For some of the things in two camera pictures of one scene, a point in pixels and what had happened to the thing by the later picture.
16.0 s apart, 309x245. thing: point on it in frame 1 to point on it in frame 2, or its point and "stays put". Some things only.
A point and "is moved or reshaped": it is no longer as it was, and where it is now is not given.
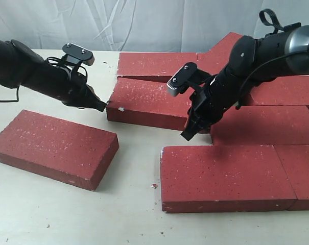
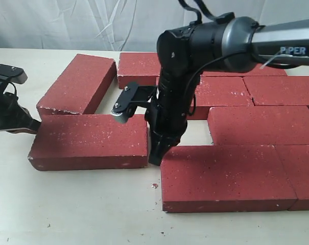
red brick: x=300 y=162 stays put
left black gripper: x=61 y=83 to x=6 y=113
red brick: x=147 y=103 is moved or reshaped
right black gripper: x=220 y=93 to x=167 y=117
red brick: x=73 y=153 to x=80 y=87
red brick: x=266 y=125 stays put
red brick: x=224 y=178 stays put
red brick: x=153 y=64 stays put
